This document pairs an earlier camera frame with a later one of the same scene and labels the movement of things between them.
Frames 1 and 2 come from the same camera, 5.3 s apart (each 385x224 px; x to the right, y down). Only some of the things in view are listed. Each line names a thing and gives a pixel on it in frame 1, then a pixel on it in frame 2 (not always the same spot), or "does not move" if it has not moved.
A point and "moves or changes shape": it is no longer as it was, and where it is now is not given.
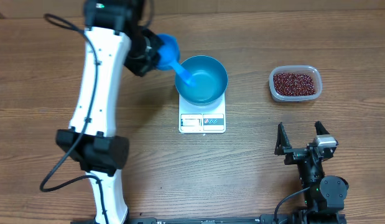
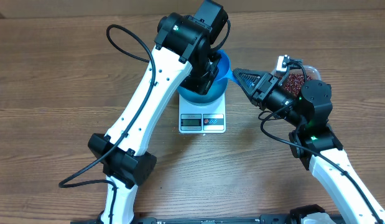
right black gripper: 282,147 to 267,81
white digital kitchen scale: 208,119 does not move
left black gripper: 139,69 to 203,87
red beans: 293,84 does not move
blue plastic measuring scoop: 168,55 moves or changes shape
